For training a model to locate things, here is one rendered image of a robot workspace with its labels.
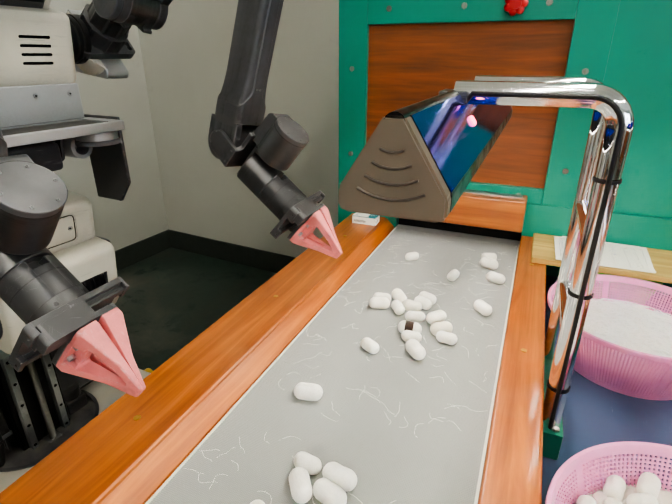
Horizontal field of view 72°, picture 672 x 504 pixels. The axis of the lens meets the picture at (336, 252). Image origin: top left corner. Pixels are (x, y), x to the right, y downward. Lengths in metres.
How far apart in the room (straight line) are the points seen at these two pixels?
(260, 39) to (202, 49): 1.92
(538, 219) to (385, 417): 0.68
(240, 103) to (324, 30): 1.52
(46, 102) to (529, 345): 0.86
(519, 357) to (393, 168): 0.43
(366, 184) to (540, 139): 0.81
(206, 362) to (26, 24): 0.62
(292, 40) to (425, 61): 1.27
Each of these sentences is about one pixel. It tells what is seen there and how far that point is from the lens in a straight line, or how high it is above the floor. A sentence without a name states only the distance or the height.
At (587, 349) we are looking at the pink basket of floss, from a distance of 0.80.
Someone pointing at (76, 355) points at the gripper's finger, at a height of 0.89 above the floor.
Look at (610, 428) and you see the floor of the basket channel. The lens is 0.77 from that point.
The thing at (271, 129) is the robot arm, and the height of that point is 1.05.
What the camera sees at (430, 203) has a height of 1.05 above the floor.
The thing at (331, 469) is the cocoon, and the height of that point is 0.76.
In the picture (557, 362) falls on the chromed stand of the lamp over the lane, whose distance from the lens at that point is 0.62.
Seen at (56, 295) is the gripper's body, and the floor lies 0.95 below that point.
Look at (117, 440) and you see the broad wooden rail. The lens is 0.58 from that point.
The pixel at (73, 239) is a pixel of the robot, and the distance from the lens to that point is 1.03.
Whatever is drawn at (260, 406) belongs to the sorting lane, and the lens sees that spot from 0.62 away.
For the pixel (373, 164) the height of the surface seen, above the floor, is 1.08.
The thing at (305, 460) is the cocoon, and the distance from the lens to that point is 0.53.
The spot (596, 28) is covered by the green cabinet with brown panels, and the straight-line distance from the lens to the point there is 1.08.
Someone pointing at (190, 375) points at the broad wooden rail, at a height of 0.77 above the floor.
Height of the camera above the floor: 1.15
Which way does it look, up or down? 23 degrees down
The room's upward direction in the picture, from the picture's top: straight up
